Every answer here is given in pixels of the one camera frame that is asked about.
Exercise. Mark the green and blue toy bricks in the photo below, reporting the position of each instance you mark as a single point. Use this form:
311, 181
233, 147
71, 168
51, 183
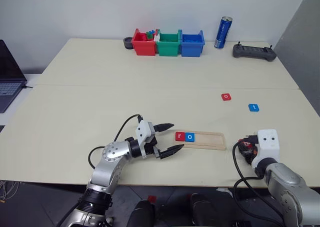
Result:
150, 35

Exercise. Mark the grey handheld remote controller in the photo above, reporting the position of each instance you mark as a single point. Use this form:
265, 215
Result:
253, 52

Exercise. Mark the blue letter o block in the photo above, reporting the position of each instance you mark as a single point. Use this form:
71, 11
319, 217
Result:
189, 137

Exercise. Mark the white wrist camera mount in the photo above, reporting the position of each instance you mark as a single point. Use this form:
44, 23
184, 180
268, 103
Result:
143, 130
267, 147

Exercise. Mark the red letter o block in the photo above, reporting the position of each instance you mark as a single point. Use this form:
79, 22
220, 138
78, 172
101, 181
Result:
226, 97

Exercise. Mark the red letter r block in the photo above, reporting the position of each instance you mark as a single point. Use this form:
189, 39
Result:
180, 136

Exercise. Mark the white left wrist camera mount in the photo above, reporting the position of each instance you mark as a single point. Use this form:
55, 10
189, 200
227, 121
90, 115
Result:
143, 130

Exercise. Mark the white and red toy piece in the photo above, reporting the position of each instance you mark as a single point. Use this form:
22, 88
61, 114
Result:
157, 35

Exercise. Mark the green plastic storage bin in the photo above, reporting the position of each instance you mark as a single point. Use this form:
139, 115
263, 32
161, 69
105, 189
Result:
168, 49

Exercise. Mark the red plastic storage bin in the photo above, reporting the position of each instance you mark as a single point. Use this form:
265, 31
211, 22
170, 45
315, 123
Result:
144, 48

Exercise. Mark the long wooden letter tray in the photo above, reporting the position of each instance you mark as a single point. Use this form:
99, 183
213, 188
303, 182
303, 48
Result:
207, 140

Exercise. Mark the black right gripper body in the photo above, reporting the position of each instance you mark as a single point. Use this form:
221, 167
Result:
253, 148

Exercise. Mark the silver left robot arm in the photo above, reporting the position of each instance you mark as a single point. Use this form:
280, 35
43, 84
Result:
110, 154

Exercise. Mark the blue drink can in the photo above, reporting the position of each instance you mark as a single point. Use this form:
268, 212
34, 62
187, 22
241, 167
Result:
222, 33

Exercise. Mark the dark open laptop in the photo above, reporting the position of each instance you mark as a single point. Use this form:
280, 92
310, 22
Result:
8, 74

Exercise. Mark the small red floor object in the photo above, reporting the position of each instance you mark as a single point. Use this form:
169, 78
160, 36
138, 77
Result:
151, 198

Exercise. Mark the black round cup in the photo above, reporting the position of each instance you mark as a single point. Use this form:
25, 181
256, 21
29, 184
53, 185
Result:
127, 43

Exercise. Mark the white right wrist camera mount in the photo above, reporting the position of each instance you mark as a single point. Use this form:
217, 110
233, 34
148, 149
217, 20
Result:
267, 147

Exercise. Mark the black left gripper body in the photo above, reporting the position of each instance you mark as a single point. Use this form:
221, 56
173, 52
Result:
151, 148

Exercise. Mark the dark rounded shape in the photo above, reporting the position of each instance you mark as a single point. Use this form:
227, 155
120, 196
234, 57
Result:
142, 214
202, 209

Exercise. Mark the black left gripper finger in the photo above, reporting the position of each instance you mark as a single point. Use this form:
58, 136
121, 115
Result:
163, 127
170, 152

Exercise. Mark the blue letter t block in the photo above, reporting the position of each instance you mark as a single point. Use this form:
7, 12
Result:
253, 107

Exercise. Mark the blue plastic storage bin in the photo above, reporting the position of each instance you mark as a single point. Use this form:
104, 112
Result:
191, 49

